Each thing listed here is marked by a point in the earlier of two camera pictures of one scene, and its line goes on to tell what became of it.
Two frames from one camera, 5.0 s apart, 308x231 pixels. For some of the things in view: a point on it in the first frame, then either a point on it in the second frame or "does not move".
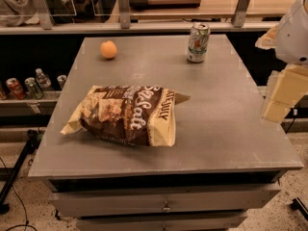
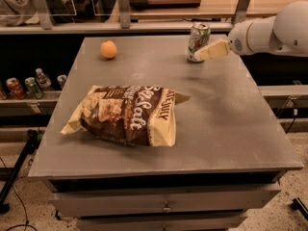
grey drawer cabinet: (230, 153) does not move
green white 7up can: (198, 42) does not move
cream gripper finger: (289, 89) to (216, 49)
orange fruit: (109, 49) does not move
